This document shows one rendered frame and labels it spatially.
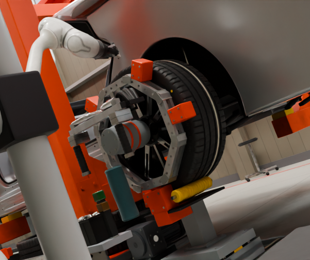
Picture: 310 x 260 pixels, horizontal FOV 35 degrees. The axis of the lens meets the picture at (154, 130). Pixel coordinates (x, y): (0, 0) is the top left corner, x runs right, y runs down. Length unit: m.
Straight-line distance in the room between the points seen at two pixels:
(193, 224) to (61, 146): 0.82
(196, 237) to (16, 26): 1.49
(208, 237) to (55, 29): 1.21
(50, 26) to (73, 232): 1.99
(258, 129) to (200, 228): 5.23
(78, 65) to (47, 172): 9.71
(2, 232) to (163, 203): 2.49
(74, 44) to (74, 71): 7.96
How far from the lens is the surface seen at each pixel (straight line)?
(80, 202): 2.72
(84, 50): 2.20
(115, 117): 2.11
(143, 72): 2.27
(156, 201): 2.37
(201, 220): 2.49
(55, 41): 2.27
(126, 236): 2.23
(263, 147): 7.63
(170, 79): 2.27
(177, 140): 2.19
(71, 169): 2.73
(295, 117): 4.47
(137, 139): 2.32
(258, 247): 2.55
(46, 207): 0.33
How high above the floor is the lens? 0.67
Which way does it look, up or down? 4 degrees up
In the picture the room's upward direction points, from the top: 21 degrees counter-clockwise
